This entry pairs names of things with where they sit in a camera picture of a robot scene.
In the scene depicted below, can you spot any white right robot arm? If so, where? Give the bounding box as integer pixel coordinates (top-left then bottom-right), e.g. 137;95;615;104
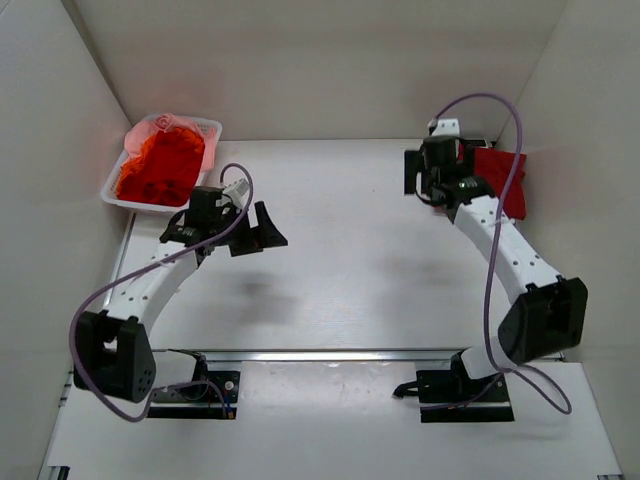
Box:
404;136;588;401

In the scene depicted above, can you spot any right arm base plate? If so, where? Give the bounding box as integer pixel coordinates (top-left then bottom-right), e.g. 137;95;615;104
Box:
392;352;515;424

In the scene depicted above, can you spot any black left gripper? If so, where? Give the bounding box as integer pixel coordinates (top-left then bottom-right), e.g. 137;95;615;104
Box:
213;198;289;255

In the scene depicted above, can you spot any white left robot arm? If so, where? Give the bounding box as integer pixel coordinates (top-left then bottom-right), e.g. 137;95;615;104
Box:
71;179;288;403

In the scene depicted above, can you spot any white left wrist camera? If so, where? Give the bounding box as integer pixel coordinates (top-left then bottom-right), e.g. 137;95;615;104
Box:
222;179;250;208

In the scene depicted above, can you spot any aluminium table edge rail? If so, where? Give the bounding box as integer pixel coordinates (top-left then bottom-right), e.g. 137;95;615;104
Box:
194;348;466;366

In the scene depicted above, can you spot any pink t shirt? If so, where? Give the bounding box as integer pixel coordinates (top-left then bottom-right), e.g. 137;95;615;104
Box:
124;113;223;172

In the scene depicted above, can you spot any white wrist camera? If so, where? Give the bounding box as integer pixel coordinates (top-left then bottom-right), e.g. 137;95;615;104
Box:
222;179;250;208
428;118;460;137

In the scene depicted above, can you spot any dark red t shirt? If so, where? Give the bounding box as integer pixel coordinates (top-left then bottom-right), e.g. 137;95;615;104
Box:
474;148;527;220

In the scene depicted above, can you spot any orange red t shirt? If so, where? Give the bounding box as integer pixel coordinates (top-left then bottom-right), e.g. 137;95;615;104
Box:
116;129;204;207

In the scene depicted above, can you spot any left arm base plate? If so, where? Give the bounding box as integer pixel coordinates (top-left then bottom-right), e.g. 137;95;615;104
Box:
147;349;242;420

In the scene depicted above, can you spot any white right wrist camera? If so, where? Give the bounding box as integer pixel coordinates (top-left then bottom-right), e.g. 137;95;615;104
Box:
428;118;460;137

